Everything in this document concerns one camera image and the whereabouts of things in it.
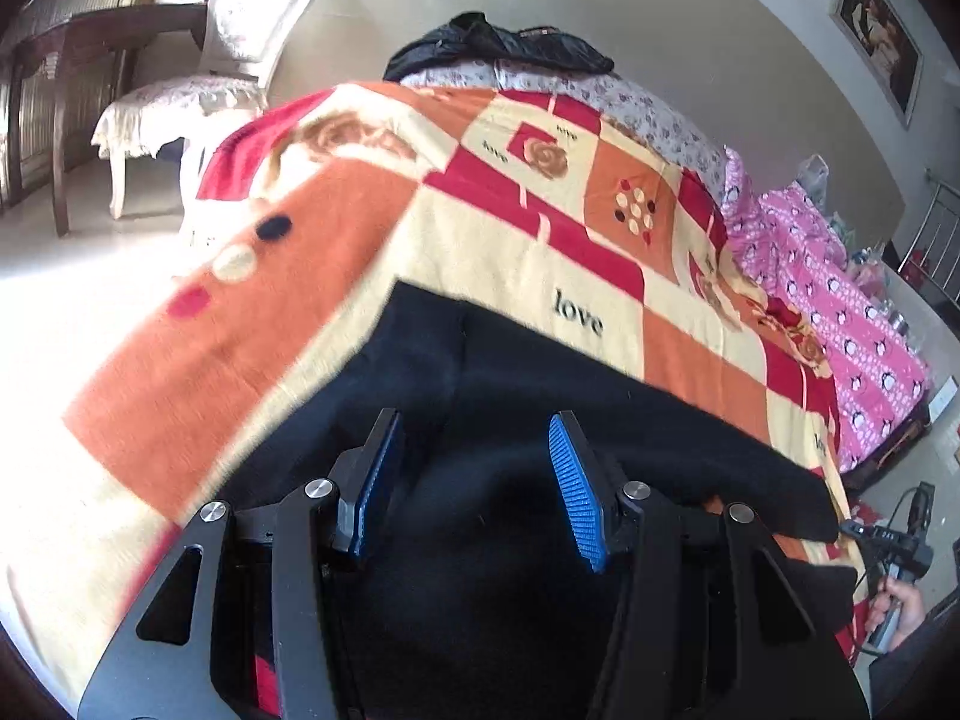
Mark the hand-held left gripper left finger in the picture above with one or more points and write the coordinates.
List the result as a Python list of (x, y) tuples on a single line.
[(373, 491)]

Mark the person's right forearm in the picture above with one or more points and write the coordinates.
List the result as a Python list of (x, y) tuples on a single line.
[(922, 675)]

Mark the pink penguin print quilt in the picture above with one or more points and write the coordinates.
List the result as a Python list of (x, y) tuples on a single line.
[(847, 322)]

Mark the clear plastic bag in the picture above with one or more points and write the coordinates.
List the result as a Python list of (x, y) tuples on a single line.
[(814, 180)]

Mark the orange red printed blanket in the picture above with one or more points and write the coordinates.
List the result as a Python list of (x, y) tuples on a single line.
[(337, 240)]

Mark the black pants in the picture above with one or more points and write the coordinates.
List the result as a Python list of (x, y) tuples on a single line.
[(487, 390)]

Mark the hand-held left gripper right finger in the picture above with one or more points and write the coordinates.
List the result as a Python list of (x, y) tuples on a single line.
[(577, 487)]

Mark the white framed wall photo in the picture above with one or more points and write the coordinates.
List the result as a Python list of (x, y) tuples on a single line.
[(877, 30)]

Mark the metal bed rail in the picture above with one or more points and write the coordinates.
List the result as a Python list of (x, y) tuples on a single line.
[(937, 240)]

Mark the floral bed sheet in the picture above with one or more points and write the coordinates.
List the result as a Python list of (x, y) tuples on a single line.
[(645, 112)]

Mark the person's right hand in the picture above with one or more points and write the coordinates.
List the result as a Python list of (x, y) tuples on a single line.
[(911, 607)]

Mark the black jacket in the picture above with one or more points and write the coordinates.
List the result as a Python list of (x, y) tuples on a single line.
[(495, 45)]

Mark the dark wooden table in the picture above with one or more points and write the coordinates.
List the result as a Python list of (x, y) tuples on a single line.
[(82, 52)]

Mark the white ornate chair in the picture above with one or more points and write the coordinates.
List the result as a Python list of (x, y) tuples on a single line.
[(225, 52)]

